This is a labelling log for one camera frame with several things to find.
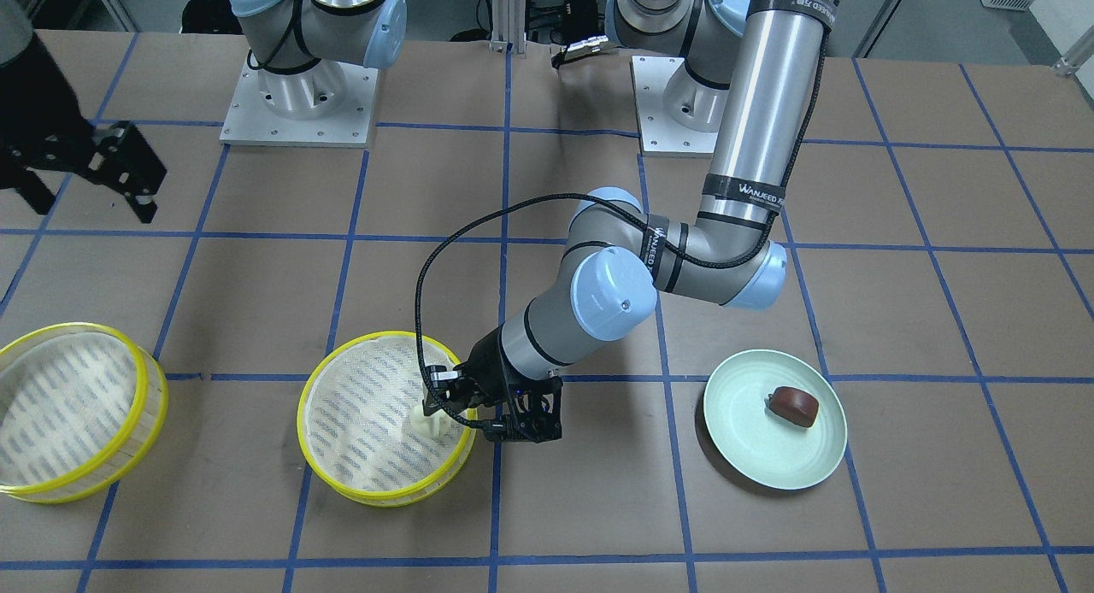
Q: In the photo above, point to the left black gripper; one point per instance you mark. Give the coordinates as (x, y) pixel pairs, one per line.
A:
(486, 356)

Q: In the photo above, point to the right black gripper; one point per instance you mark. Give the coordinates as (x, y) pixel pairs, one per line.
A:
(36, 123)

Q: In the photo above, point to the white steamed bun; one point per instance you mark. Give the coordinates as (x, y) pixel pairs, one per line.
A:
(429, 426)

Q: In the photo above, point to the yellow bamboo steamer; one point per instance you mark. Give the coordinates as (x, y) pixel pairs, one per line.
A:
(352, 425)
(82, 404)

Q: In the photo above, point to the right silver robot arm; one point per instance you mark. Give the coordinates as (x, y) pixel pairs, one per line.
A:
(296, 47)

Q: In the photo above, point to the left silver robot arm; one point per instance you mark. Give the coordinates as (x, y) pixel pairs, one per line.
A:
(762, 61)

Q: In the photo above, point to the light green plate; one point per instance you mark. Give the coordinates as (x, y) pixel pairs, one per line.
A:
(763, 447)

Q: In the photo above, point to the brown steamed bun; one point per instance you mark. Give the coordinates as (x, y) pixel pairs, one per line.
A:
(794, 405)

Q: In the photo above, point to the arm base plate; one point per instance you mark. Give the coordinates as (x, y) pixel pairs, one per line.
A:
(329, 106)
(678, 116)

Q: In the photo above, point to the aluminium frame post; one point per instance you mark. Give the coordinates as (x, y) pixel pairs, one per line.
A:
(508, 20)

